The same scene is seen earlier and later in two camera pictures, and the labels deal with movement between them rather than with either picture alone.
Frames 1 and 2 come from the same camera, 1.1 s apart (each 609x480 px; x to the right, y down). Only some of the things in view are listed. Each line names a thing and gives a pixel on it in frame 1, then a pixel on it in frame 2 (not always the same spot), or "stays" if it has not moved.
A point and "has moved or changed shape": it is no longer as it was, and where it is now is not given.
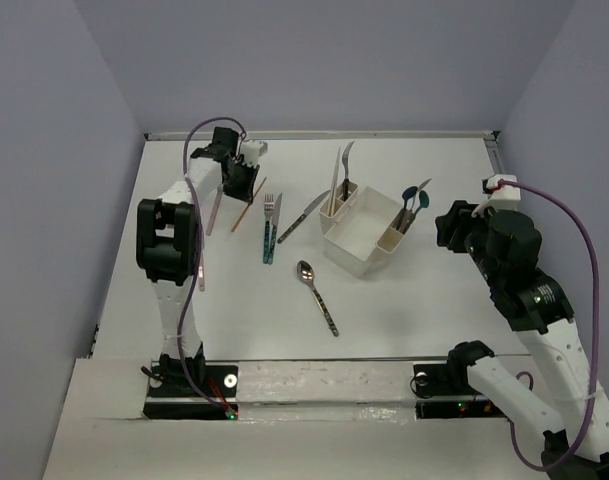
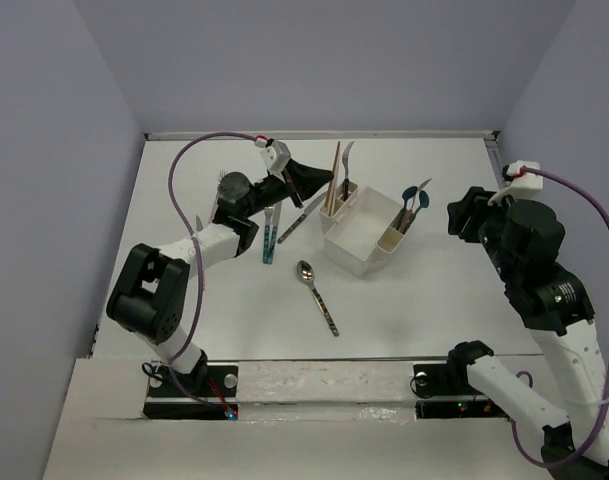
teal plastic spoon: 407,193 stays
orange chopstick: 246,209 has moved or changed shape
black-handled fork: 346,171 stays
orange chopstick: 333,191 stays
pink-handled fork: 214,207 stays
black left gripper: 245,194 to 304,181
